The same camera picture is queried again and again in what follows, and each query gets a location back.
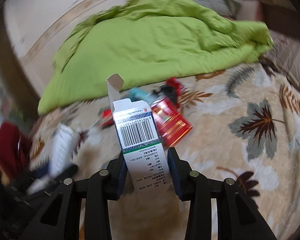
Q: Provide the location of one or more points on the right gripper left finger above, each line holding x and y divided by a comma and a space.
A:
59, 216

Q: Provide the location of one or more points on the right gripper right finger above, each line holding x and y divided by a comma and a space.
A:
237, 216

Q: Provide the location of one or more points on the white dropper bottle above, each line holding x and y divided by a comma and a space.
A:
39, 184

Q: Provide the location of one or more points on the white barcode medicine box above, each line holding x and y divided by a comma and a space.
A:
140, 139

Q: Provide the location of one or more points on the red cigarette pack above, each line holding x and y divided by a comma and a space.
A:
172, 126

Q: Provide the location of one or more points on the black red wrapper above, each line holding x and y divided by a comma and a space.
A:
172, 89

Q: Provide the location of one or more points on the teal small packet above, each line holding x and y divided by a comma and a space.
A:
137, 94

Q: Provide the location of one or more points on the red cloth garment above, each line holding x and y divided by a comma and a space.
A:
14, 150

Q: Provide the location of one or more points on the leaf pattern fleece blanket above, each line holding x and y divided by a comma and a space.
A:
246, 126

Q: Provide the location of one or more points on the striped brown pillow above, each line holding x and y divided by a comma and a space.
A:
284, 57

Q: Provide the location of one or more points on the green duvet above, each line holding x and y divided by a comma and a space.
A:
148, 41

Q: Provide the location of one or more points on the dark wooden door frame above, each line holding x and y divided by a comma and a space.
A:
18, 100

